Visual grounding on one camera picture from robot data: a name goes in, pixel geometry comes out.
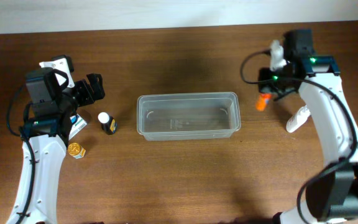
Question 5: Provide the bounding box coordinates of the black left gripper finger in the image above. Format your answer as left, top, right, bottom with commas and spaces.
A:
86, 73, 101, 89
86, 85, 105, 105

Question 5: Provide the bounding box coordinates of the orange tube white cap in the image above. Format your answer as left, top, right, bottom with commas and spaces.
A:
255, 93, 272, 111

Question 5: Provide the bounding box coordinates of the dark bottle white cap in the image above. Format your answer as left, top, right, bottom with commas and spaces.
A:
98, 112, 117, 135

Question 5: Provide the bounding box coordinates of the white calamine lotion bottle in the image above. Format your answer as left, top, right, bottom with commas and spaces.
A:
286, 105, 311, 133

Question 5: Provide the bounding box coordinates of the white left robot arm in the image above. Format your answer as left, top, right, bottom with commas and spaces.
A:
7, 68, 104, 223

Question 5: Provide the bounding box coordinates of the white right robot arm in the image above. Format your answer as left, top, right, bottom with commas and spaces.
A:
259, 55, 358, 224

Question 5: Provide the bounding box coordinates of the clear plastic container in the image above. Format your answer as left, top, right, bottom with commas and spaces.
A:
137, 92, 241, 141

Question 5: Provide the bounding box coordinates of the white Panadol box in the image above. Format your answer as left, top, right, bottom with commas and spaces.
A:
68, 114, 88, 140

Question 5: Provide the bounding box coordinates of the gold lid small jar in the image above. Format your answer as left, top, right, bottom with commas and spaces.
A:
67, 142, 86, 159

